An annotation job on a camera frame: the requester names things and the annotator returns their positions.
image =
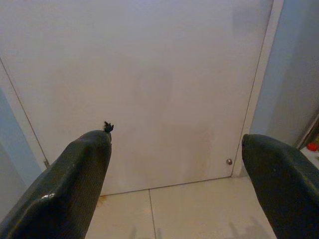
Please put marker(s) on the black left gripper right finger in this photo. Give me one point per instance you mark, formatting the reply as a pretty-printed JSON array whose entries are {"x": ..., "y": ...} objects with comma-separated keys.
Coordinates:
[{"x": 286, "y": 186}]

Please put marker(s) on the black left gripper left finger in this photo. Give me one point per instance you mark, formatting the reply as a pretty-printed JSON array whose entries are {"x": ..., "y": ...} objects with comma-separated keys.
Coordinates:
[{"x": 62, "y": 189}]

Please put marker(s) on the metal door hinge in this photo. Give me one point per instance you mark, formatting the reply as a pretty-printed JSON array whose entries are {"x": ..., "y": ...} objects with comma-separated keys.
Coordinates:
[{"x": 45, "y": 163}]

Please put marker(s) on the small red object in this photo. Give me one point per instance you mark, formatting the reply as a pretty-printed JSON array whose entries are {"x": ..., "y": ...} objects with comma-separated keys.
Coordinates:
[{"x": 312, "y": 147}]

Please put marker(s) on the silver door stopper knob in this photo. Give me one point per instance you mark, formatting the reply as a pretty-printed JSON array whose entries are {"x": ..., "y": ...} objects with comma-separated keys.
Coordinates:
[{"x": 228, "y": 161}]

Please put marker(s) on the white door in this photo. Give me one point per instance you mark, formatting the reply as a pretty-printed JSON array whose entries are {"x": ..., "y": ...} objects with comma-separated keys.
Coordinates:
[{"x": 149, "y": 74}]

